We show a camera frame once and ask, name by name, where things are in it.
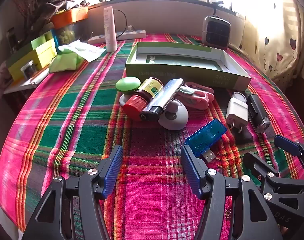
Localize black window hook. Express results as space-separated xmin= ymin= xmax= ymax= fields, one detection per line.
xmin=211 ymin=1 xmax=223 ymax=15

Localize lime green cardboard box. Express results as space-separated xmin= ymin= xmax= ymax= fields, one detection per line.
xmin=7 ymin=40 xmax=58 ymax=80
xmin=31 ymin=34 xmax=55 ymax=50

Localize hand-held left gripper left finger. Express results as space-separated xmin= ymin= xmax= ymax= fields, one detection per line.
xmin=22 ymin=145 xmax=124 ymax=240

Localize brown bottle with red cap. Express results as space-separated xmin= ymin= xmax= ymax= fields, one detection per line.
xmin=123 ymin=78 xmax=164 ymax=122

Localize pink plastic gadget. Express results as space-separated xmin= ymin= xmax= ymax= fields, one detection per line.
xmin=176 ymin=81 xmax=215 ymax=110

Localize dark upright object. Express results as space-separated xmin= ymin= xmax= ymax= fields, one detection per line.
xmin=7 ymin=27 xmax=20 ymax=50

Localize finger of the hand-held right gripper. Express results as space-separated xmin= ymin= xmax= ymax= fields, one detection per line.
xmin=274 ymin=134 xmax=304 ymax=180
xmin=243 ymin=151 xmax=304 ymax=205

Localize pink cloth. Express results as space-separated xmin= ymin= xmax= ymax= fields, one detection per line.
xmin=0 ymin=61 xmax=8 ymax=100

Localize black bike light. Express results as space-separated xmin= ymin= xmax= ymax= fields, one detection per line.
xmin=246 ymin=94 xmax=272 ymax=134

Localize dried red-bud branches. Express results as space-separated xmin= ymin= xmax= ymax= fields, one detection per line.
xmin=12 ymin=0 xmax=42 ymax=30

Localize small white round jar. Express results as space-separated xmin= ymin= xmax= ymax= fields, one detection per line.
xmin=232 ymin=92 xmax=247 ymax=103

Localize white pink lotion tube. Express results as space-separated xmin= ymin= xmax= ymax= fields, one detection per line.
xmin=103 ymin=6 xmax=117 ymax=52

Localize cream heart print curtain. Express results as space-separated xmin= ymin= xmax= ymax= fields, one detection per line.
xmin=242 ymin=0 xmax=304 ymax=85

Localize small clear plastic box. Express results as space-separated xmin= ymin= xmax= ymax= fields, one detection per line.
xmin=21 ymin=60 xmax=36 ymax=78

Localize white flat board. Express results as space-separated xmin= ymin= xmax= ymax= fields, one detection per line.
xmin=3 ymin=67 xmax=51 ymax=94

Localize white power strip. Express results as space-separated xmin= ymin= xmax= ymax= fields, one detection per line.
xmin=88 ymin=29 xmax=146 ymax=44

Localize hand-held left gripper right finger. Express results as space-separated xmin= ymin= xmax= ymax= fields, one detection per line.
xmin=181 ymin=145 xmax=284 ymax=240

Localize pale green tissue pack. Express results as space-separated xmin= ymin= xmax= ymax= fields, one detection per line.
xmin=49 ymin=52 xmax=85 ymax=73

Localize white charger plug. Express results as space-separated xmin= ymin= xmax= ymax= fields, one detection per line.
xmin=225 ymin=97 xmax=249 ymax=133

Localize clear plastic container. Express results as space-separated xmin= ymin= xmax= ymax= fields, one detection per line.
xmin=53 ymin=24 xmax=76 ymax=47

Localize white round plastic gadget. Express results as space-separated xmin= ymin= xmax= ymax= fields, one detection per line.
xmin=157 ymin=99 xmax=189 ymax=131

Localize blue transparent usb tester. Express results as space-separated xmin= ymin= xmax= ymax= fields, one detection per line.
xmin=184 ymin=118 xmax=228 ymax=162

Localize grey space heater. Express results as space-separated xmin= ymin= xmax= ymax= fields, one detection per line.
xmin=201 ymin=16 xmax=232 ymax=50

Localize silver black rectangular device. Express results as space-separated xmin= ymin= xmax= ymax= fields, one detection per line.
xmin=139 ymin=78 xmax=184 ymax=122

